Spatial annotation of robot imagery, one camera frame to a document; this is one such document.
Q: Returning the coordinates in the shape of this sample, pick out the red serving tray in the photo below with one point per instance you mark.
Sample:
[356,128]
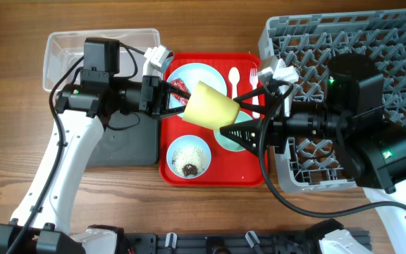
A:
[226,169]

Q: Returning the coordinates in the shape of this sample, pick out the red snack wrapper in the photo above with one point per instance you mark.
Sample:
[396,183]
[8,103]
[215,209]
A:
[178,83]

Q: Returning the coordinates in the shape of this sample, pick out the rice and brown food waste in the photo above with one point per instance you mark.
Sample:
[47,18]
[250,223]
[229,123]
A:
[189,161]

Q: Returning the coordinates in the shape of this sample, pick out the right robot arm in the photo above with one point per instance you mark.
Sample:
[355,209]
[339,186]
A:
[368,146]

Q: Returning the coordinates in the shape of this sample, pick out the white plastic fork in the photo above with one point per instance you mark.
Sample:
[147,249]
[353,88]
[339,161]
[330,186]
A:
[254,82]

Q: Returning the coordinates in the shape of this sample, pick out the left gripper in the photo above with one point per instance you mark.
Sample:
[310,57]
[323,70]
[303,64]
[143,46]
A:
[155,97]

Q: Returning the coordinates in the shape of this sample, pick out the small light blue bowl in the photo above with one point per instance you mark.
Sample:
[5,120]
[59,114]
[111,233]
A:
[187,140]

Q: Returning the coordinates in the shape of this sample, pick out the black plastic tray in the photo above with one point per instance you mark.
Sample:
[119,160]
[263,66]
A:
[134,142]

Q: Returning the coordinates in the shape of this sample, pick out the white plastic spoon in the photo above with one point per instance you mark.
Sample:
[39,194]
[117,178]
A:
[234,79]

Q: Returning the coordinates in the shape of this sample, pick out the large light blue plate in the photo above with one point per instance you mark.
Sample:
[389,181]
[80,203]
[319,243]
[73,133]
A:
[192,73]

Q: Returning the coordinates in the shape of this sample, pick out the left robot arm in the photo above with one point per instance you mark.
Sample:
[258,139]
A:
[82,103]

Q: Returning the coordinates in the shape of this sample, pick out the mint green bowl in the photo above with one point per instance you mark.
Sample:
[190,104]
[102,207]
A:
[228,144]

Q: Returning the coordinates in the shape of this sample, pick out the grey dishwasher rack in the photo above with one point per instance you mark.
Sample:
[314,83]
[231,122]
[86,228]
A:
[308,42]

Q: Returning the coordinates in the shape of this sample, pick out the clear plastic bin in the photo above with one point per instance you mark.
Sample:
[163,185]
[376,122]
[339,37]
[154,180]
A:
[65,48]

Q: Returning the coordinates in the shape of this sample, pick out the yellow plastic cup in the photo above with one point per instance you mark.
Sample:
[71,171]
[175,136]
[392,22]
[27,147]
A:
[209,108]

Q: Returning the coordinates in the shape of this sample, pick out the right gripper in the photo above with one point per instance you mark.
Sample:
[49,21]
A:
[276,123]

